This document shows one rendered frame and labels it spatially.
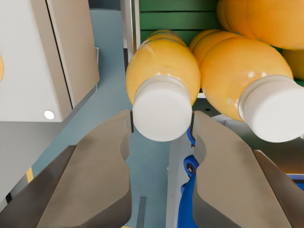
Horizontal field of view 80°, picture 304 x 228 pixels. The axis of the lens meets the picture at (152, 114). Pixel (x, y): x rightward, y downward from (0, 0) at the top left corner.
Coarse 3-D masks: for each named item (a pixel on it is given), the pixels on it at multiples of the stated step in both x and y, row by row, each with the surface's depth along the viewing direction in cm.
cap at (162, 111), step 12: (156, 84) 11; (168, 84) 11; (144, 96) 11; (156, 96) 11; (168, 96) 11; (180, 96) 11; (144, 108) 11; (156, 108) 11; (168, 108) 11; (180, 108) 11; (144, 120) 12; (156, 120) 12; (168, 120) 12; (180, 120) 12; (144, 132) 12; (156, 132) 12; (168, 132) 12; (180, 132) 12
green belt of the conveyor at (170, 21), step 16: (144, 0) 27; (160, 0) 27; (176, 0) 27; (192, 0) 27; (208, 0) 27; (144, 16) 28; (160, 16) 28; (176, 16) 28; (192, 16) 28; (208, 16) 27; (144, 32) 29; (176, 32) 29; (192, 32) 29
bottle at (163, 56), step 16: (160, 32) 24; (144, 48) 16; (160, 48) 15; (176, 48) 15; (128, 64) 17; (144, 64) 14; (160, 64) 14; (176, 64) 14; (192, 64) 15; (128, 80) 15; (144, 80) 14; (160, 80) 12; (176, 80) 12; (192, 80) 14; (128, 96) 16; (192, 96) 14
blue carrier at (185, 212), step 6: (192, 180) 27; (186, 186) 26; (192, 186) 26; (300, 186) 26; (186, 192) 25; (192, 192) 25; (186, 198) 24; (180, 204) 24; (186, 204) 24; (180, 210) 23; (186, 210) 23; (180, 216) 23; (186, 216) 22; (180, 222) 22; (186, 222) 22; (192, 222) 22
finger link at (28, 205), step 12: (60, 156) 8; (48, 168) 7; (60, 168) 7; (36, 180) 7; (48, 180) 7; (24, 192) 6; (36, 192) 6; (48, 192) 6; (12, 204) 6; (24, 204) 6; (36, 204) 6; (0, 216) 6; (12, 216) 6; (24, 216) 6; (36, 216) 6
